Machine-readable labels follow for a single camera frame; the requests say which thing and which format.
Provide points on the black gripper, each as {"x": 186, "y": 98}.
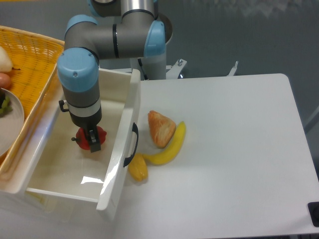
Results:
{"x": 91, "y": 131}

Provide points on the red bell pepper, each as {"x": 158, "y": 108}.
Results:
{"x": 83, "y": 143}

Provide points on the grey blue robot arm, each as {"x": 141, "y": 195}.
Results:
{"x": 139, "y": 35}

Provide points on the white upper drawer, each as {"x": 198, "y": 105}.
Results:
{"x": 96, "y": 179}

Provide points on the yellow bell pepper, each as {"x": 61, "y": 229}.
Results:
{"x": 138, "y": 168}

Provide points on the white drawer cabinet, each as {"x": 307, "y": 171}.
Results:
{"x": 21, "y": 160}

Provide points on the orange croissant bread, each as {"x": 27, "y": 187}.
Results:
{"x": 161, "y": 128}

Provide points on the yellow banana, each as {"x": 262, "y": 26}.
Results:
{"x": 172, "y": 150}

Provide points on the grey plate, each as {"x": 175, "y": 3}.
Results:
{"x": 10, "y": 123}

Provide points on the green grapes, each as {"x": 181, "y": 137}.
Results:
{"x": 5, "y": 106}

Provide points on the yellow woven basket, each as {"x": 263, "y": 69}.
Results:
{"x": 34, "y": 58}

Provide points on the orange peach fruit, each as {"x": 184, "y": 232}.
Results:
{"x": 5, "y": 81}

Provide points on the white pear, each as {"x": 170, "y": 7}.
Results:
{"x": 6, "y": 64}

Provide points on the black object at table edge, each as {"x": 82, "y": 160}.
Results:
{"x": 313, "y": 208}

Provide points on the black drawer handle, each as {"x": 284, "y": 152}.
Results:
{"x": 133, "y": 146}

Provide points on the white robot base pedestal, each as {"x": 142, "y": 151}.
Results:
{"x": 155, "y": 68}

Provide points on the white table leg bracket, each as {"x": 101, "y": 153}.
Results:
{"x": 233, "y": 69}

